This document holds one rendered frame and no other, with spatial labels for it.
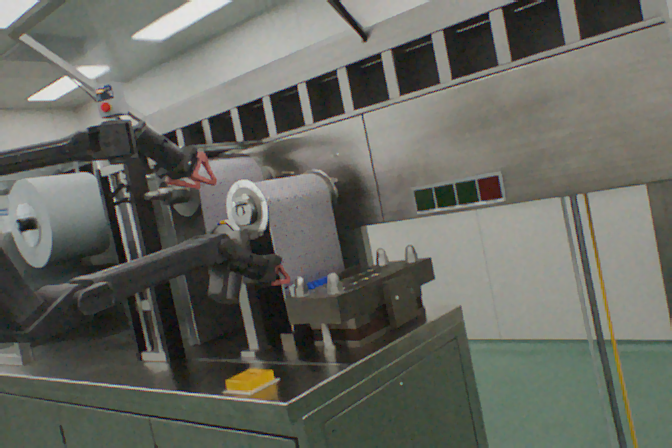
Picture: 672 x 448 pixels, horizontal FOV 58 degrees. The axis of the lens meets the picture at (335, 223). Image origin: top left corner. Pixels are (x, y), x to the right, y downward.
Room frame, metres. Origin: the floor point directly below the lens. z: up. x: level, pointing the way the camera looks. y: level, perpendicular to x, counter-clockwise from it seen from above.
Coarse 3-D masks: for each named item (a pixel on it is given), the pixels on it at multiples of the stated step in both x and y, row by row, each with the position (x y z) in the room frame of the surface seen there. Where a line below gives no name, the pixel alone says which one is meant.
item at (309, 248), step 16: (288, 224) 1.50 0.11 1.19; (304, 224) 1.54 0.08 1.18; (320, 224) 1.59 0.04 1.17; (272, 240) 1.46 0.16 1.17; (288, 240) 1.49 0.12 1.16; (304, 240) 1.53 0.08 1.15; (320, 240) 1.58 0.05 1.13; (336, 240) 1.62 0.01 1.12; (288, 256) 1.48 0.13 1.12; (304, 256) 1.52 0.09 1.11; (320, 256) 1.57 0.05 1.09; (336, 256) 1.61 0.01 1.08; (288, 272) 1.47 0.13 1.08; (304, 272) 1.51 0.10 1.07; (320, 272) 1.56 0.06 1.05; (288, 288) 1.47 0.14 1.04
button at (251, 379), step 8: (240, 376) 1.21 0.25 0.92; (248, 376) 1.20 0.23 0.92; (256, 376) 1.19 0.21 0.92; (264, 376) 1.20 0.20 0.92; (272, 376) 1.21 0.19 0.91; (232, 384) 1.19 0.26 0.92; (240, 384) 1.18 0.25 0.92; (248, 384) 1.16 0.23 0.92; (256, 384) 1.18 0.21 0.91; (264, 384) 1.19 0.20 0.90
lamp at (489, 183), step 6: (480, 180) 1.44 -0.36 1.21; (486, 180) 1.43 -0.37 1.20; (492, 180) 1.42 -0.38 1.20; (480, 186) 1.44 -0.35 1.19; (486, 186) 1.43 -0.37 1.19; (492, 186) 1.42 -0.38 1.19; (498, 186) 1.41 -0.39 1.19; (480, 192) 1.44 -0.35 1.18; (486, 192) 1.43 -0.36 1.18; (492, 192) 1.42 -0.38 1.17; (498, 192) 1.41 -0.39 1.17; (486, 198) 1.43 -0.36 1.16; (492, 198) 1.42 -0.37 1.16
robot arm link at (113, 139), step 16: (96, 128) 1.21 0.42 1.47; (112, 128) 1.21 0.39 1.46; (32, 144) 1.24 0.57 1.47; (48, 144) 1.23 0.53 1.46; (64, 144) 1.23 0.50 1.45; (80, 144) 1.22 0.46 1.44; (96, 144) 1.24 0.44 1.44; (112, 144) 1.21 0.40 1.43; (128, 144) 1.23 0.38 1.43; (0, 160) 1.25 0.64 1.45; (16, 160) 1.24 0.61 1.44; (32, 160) 1.24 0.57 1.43; (48, 160) 1.24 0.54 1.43; (64, 160) 1.23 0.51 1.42; (80, 160) 1.23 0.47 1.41; (96, 160) 1.22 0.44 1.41
